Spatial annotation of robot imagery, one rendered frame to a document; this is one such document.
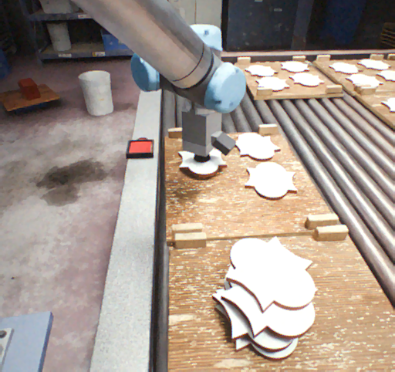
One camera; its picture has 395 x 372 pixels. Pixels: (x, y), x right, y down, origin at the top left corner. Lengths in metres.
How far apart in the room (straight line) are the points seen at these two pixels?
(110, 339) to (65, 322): 1.15
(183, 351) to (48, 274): 1.46
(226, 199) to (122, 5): 0.46
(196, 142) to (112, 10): 0.41
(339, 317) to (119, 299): 0.35
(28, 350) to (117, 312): 0.15
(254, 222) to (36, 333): 0.44
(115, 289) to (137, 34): 0.41
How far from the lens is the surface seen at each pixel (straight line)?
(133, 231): 0.67
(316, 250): 0.64
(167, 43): 0.42
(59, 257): 1.95
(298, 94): 1.29
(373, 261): 0.70
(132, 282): 0.59
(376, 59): 1.85
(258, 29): 5.52
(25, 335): 0.65
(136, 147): 0.91
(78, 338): 1.64
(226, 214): 0.67
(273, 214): 0.68
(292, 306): 0.47
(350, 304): 0.59
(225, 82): 0.48
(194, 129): 0.71
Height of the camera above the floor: 1.39
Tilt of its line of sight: 36 degrees down
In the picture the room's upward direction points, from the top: straight up
